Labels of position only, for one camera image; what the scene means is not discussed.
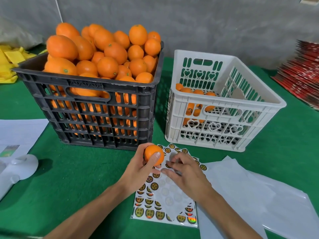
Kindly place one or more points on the person's left hand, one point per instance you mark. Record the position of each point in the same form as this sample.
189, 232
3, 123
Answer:
135, 174

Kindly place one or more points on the person's right hand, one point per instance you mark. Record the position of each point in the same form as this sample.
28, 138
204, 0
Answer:
189, 179

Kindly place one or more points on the single orange fruit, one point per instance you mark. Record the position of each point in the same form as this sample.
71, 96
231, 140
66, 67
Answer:
154, 154

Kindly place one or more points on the black plastic crate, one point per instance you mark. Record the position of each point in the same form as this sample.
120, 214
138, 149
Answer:
144, 92

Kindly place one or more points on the heap of labelled oranges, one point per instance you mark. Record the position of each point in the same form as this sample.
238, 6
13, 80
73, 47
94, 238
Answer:
187, 90

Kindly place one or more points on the pile of oranges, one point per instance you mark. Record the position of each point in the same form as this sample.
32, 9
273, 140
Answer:
107, 67

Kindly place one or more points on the white plastic crate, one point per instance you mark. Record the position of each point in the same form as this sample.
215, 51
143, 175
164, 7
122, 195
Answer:
199, 52

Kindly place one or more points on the person's right forearm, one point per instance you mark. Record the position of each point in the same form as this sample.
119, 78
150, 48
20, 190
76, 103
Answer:
229, 216

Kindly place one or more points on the person's left forearm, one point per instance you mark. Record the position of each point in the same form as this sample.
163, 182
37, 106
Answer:
87, 214

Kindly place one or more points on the white backing sheet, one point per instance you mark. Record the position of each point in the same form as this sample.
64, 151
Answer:
294, 206
234, 181

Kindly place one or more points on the green felt table cover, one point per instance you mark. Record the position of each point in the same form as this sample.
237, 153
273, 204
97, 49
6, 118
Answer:
74, 181

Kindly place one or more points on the white handheld controller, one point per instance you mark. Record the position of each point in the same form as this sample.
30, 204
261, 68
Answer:
22, 166

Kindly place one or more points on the white printed paper sheet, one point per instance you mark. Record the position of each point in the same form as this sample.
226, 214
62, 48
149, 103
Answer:
22, 132

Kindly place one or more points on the stack of red cardboard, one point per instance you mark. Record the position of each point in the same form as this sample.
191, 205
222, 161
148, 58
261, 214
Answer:
301, 74

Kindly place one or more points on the pile of yellow bags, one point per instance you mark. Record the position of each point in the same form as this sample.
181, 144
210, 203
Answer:
12, 59

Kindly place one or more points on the beige woven sack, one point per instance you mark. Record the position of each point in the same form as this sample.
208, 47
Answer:
17, 34

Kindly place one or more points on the white pole with black base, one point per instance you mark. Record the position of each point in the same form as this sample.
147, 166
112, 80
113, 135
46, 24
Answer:
57, 7

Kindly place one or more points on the beige wall plate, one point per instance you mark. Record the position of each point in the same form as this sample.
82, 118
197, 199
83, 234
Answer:
310, 0

